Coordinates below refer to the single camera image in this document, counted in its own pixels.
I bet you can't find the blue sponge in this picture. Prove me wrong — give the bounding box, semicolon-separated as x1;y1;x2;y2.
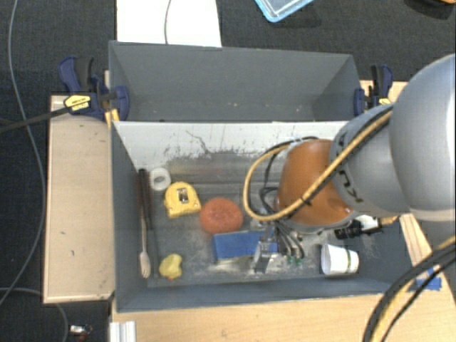
212;230;279;264

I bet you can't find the orange round sponge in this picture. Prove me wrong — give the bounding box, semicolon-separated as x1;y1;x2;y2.
199;197;245;236

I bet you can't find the white paper cup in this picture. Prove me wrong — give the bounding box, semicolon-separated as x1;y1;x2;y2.
320;243;361;276

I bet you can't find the yellow toy duck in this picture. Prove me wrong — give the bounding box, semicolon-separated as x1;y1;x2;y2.
157;253;184;281

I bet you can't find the yellow tape measure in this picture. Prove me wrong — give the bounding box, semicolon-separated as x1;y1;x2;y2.
163;181;202;220

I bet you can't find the pale wooden spoon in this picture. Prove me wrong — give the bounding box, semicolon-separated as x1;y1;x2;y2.
138;204;152;279

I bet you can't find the white tape roll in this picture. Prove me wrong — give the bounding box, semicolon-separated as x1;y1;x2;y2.
149;167;172;192

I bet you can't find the dark brown long stick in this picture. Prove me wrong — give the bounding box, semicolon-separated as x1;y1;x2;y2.
137;168;160;267

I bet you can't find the grey metal bin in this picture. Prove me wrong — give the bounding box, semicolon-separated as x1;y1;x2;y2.
108;40;411;314

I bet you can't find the pale wood flat board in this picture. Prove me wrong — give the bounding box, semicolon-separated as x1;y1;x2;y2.
42;94;117;304

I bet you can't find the black cylinder on white bracket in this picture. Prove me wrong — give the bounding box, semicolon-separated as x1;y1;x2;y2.
333;214;385;241

